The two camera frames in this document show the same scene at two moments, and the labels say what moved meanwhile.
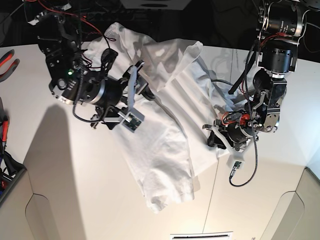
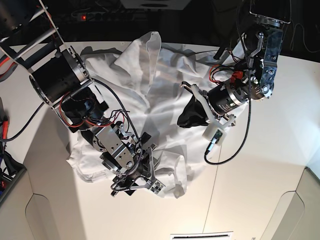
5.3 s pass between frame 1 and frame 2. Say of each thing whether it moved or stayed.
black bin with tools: stayed
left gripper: moved
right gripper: moved
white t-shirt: moved
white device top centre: stayed
